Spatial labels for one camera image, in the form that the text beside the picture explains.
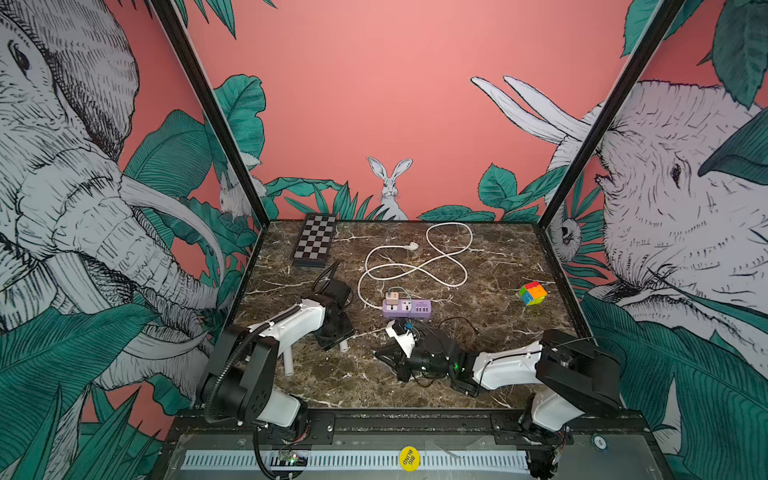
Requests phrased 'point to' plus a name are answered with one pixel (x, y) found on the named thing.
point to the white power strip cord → (414, 246)
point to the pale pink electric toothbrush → (288, 362)
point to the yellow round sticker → (410, 458)
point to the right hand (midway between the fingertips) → (376, 354)
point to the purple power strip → (408, 309)
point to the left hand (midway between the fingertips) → (348, 332)
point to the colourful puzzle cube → (533, 293)
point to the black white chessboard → (314, 242)
